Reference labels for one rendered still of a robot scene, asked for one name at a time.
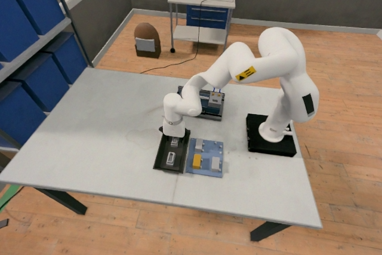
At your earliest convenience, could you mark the yellow block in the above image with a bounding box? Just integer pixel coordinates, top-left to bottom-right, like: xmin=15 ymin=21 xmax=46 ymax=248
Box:
xmin=193 ymin=154 xmax=201 ymax=170

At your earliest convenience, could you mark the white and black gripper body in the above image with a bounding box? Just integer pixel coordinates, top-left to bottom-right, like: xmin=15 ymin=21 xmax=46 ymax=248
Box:
xmin=163 ymin=118 xmax=186 ymax=137

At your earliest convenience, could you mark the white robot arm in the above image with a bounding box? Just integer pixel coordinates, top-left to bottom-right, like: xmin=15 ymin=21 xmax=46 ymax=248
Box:
xmin=162 ymin=27 xmax=319 ymax=142

